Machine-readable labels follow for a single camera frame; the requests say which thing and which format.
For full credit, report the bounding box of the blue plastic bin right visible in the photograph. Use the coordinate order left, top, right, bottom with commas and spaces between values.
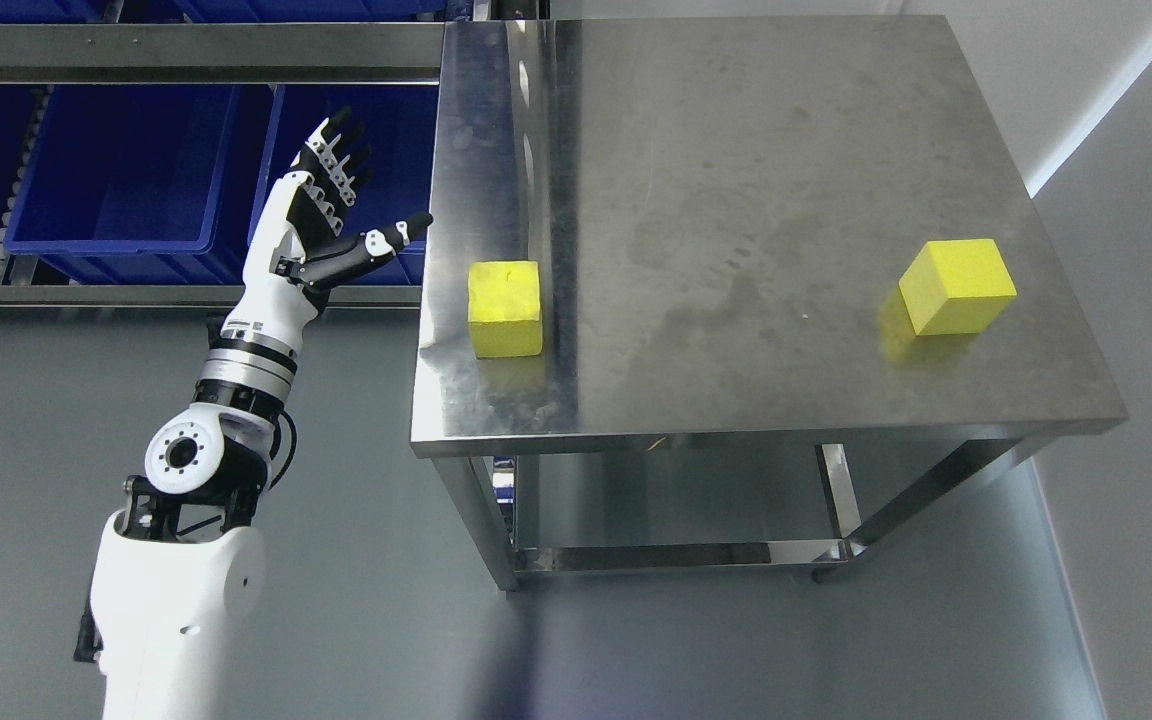
248, 85, 439, 240

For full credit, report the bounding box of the yellow foam block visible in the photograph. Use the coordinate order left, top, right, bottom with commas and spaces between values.
467, 260, 544, 359
899, 238, 1018, 338

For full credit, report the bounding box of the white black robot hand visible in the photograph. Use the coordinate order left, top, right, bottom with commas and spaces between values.
209, 106, 434, 354

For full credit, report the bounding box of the stainless steel table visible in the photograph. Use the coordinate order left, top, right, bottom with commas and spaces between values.
410, 15, 1126, 591

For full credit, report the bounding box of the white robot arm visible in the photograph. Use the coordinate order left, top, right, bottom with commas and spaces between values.
74, 316, 306, 719

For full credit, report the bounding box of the blue plastic bin centre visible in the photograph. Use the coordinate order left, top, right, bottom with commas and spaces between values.
3, 85, 273, 285

